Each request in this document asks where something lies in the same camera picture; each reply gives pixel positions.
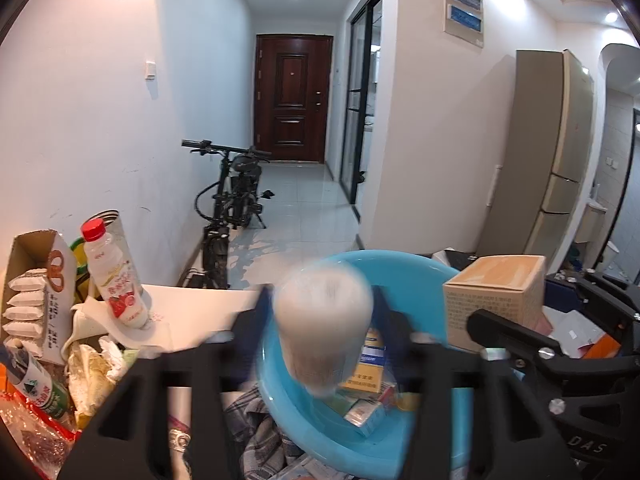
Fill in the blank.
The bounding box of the orange packet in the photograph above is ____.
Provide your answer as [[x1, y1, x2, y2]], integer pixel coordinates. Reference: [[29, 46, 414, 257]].
[[580, 332, 624, 361]]

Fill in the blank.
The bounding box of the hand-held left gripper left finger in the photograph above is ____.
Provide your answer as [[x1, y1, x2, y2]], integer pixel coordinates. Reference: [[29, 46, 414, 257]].
[[57, 285, 277, 480]]

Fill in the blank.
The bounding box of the black paper bag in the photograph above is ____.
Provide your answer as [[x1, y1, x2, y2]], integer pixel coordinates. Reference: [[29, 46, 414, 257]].
[[430, 247, 481, 274]]

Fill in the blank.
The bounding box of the beige refrigerator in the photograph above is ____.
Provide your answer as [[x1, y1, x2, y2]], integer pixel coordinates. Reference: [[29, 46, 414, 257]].
[[475, 49, 596, 274]]

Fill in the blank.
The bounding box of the red plastic bag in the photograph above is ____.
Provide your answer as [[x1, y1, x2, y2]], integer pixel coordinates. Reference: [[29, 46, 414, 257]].
[[0, 365, 81, 480]]

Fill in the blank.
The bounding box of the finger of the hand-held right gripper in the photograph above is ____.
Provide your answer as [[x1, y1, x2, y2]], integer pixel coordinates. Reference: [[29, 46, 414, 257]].
[[466, 309, 562, 362], [575, 274, 640, 323]]

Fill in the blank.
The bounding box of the white plastic jar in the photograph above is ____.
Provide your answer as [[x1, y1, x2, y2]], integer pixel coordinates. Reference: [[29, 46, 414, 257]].
[[272, 260, 375, 401]]

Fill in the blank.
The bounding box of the blue plastic basin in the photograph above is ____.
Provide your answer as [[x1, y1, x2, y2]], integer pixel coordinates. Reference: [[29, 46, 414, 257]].
[[257, 250, 474, 477]]

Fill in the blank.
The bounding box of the wall electrical panel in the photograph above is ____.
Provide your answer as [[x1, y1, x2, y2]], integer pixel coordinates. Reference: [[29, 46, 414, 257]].
[[441, 0, 486, 49]]

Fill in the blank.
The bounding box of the white and green medicine box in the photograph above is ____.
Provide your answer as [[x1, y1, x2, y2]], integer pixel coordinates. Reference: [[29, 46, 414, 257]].
[[342, 400, 386, 436]]

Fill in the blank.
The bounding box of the dark blue box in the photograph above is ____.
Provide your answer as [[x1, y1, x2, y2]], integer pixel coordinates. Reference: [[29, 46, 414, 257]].
[[545, 275, 581, 311]]

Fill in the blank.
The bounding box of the white wall strip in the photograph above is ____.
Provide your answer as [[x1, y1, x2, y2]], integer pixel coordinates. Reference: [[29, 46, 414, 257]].
[[487, 165, 503, 207]]

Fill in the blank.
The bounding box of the cylindrical tin can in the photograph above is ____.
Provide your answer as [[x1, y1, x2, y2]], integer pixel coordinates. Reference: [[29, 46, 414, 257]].
[[92, 209, 132, 261]]

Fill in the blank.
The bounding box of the black electric bicycle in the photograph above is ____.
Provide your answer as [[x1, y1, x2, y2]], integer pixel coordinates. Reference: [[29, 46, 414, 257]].
[[181, 138, 276, 291]]

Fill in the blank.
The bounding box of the cream cloth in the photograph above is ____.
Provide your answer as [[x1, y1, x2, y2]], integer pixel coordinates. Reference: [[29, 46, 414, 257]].
[[70, 285, 174, 352]]

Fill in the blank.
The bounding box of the open cardboard snack box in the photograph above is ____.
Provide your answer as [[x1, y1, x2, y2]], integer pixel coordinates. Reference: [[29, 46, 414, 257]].
[[1, 230, 79, 367]]

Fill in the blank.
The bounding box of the yellow and blue medicine box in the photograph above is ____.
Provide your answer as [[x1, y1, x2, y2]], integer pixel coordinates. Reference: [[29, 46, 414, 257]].
[[345, 327, 389, 393]]

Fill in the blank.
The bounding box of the white paper sheet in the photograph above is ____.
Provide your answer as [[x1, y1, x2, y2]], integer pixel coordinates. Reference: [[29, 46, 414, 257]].
[[542, 307, 606, 359]]

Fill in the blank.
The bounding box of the red cap milk bottle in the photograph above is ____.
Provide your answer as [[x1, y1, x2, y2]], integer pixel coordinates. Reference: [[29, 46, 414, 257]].
[[81, 218, 149, 330]]

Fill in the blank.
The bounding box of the row of white snack packets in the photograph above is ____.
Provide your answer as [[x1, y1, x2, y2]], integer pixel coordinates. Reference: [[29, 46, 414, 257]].
[[2, 269, 49, 356]]

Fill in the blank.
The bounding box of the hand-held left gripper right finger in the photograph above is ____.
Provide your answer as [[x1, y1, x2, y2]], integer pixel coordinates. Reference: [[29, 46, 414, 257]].
[[372, 294, 577, 480]]

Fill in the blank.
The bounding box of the green and white bottle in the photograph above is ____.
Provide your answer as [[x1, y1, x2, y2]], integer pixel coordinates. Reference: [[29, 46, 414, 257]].
[[5, 342, 69, 419]]

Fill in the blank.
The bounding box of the black framed glass door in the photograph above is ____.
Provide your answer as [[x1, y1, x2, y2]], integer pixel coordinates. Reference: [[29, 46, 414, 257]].
[[340, 0, 383, 206]]

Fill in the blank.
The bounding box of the brown wooden door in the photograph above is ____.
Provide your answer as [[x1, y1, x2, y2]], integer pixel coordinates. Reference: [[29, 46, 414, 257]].
[[253, 34, 334, 163]]

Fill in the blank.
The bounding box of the tan cardboard box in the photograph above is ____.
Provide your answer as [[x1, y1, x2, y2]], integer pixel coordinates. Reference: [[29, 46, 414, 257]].
[[442, 255, 547, 354]]

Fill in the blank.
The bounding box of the grey plaid cloth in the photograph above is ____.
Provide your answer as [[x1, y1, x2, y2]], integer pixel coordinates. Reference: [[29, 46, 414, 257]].
[[182, 385, 306, 480]]

